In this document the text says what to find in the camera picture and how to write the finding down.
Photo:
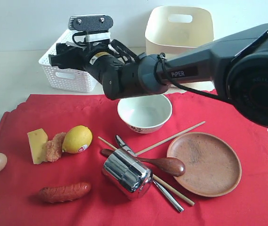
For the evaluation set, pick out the upper wooden chopstick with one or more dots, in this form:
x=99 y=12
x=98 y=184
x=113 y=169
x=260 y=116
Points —
x=170 y=138

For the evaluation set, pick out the red sausage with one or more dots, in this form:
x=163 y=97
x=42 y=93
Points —
x=64 y=193

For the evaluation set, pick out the shiny steel cup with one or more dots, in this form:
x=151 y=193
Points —
x=126 y=172

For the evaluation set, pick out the brown wooden spoon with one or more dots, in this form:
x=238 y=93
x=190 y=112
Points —
x=169 y=166

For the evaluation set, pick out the steel table knife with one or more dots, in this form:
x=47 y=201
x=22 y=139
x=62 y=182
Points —
x=162 y=189

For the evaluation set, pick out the brown wooden plate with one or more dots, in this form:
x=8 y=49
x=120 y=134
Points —
x=213 y=168

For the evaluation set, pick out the yellow lemon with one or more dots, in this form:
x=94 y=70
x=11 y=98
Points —
x=77 y=139

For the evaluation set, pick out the white ceramic bowl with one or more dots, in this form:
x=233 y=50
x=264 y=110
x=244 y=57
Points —
x=145 y=114

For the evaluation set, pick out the orange fried chicken nugget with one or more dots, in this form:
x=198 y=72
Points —
x=54 y=147

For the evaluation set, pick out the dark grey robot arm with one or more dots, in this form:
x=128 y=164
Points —
x=237 y=65

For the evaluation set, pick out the white perforated plastic basket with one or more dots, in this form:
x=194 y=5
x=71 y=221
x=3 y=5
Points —
x=66 y=79

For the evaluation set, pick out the cream plastic bin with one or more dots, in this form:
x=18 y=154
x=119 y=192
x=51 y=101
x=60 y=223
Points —
x=177 y=29

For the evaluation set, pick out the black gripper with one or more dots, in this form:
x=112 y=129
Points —
x=96 y=58

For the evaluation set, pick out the red table cloth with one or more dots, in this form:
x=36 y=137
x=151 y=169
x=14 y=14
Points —
x=105 y=204

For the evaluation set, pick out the wooden chopstick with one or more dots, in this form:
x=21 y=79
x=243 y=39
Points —
x=159 y=180
x=170 y=138

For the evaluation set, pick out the lower wooden chopstick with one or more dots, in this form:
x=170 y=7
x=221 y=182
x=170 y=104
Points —
x=159 y=180

